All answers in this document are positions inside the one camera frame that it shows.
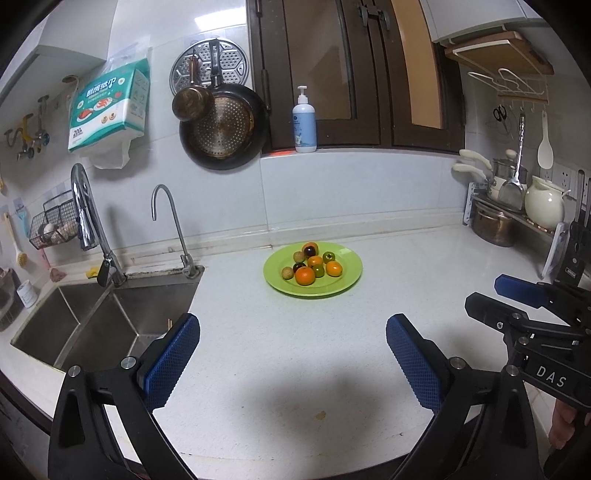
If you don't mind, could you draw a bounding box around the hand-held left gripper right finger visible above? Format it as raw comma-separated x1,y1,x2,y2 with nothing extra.
385,314,546,480

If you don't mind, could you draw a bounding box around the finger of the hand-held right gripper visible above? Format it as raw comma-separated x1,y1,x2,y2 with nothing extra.
494,274,591,326
464,292,591,347

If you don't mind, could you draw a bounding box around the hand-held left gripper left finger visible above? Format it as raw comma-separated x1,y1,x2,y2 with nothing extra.
47,313,201,480

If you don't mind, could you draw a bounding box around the green plate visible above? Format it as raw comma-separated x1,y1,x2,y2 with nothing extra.
263,241,363,297

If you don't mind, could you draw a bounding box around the person's right hand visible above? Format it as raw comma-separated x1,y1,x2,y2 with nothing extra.
549,398,578,443

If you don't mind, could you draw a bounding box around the steel corner shelf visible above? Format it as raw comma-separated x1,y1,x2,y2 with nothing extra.
463,181,568,278

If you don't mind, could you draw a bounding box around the black knife holder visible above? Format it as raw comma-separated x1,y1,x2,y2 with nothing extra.
551,170,591,284

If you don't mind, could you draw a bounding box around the steel pot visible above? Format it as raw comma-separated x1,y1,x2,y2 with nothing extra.
471,203,520,247

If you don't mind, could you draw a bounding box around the white ceramic jar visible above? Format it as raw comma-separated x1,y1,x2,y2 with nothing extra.
524,175,566,230

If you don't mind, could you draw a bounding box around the steel sink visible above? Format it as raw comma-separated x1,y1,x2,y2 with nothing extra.
10,270,204,370

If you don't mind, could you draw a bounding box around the steel slotted spatula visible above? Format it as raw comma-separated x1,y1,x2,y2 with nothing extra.
498,113,527,213

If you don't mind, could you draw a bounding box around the white saucepan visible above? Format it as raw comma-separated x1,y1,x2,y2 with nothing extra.
452,162,499,199

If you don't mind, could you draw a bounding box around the thin gooseneck faucet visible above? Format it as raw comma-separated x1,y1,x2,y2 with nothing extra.
151,185,204,280

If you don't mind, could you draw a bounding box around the white rice paddle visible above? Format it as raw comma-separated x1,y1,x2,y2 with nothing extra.
537,110,555,169

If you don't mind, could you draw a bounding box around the white printed cup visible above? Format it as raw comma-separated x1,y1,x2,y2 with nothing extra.
16,281,38,309

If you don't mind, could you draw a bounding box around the chrome kitchen faucet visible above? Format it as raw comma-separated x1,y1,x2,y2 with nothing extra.
71,163,127,287

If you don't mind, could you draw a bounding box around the yellow dish brush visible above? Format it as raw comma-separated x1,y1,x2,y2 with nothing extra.
0,212,31,269

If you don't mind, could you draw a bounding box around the wooden cutting board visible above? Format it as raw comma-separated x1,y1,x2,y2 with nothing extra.
444,30,555,77

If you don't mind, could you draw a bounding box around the black frying pan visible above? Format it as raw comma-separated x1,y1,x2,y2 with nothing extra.
179,39,269,171

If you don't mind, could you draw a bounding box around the white pump soap bottle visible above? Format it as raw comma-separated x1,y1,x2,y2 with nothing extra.
292,85,318,153

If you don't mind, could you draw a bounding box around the paper towel pack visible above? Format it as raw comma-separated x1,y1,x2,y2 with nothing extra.
68,60,151,169

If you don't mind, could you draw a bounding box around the brass ladle pot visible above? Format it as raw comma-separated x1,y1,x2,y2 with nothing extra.
172,55,215,122

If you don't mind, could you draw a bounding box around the white range hood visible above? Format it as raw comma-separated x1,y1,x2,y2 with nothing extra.
422,0,546,44

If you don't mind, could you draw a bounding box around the round steel steamer plate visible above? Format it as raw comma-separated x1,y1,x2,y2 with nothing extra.
169,39,254,95

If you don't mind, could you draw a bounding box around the lidded pot with white handle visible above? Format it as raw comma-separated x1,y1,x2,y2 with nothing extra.
459,149,528,185

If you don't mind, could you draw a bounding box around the wall socket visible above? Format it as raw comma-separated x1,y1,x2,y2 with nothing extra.
540,161,575,190

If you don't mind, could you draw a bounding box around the black wire basket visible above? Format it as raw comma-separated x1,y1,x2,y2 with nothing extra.
28,193,86,250

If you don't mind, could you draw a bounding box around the white wire rack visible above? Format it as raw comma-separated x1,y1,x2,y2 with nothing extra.
467,68,550,104

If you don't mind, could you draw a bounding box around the dark wooden window frame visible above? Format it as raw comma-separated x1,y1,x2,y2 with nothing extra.
247,0,467,155

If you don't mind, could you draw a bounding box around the steel wall tap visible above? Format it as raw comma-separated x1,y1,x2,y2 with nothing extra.
32,95,51,153

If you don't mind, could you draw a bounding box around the wall tap with yellow handle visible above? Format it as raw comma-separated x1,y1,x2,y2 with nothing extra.
4,113,37,160

